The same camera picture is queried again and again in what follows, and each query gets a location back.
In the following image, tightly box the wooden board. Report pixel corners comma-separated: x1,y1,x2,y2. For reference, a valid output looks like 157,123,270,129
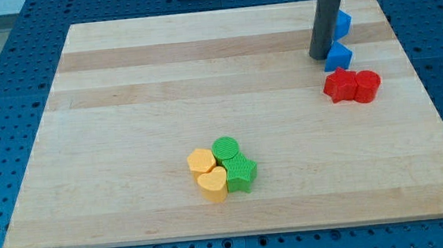
3,0,443,248

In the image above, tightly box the red cylinder block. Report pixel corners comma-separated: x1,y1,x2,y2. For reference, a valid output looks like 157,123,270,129
354,70,381,103

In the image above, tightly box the green cylinder block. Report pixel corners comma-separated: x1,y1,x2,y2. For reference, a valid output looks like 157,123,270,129
212,136,239,163

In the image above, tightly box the yellow heart block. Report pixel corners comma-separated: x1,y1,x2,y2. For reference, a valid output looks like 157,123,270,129
197,166,228,203

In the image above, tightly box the blue crescent block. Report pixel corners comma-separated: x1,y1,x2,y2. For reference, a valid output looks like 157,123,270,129
333,10,352,40

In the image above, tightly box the yellow hexagon block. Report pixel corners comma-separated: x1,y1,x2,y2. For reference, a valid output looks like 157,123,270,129
187,148,216,182

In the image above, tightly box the blue cube block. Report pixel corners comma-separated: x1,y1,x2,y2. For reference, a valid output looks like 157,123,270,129
324,41,353,72

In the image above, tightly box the red star block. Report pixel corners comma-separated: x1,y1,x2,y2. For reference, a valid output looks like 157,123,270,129
323,67,358,103

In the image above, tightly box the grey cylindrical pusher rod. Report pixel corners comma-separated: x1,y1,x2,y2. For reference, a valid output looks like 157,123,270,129
309,0,341,60

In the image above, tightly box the green star block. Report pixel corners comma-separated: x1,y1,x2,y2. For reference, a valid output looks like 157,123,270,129
222,152,257,194

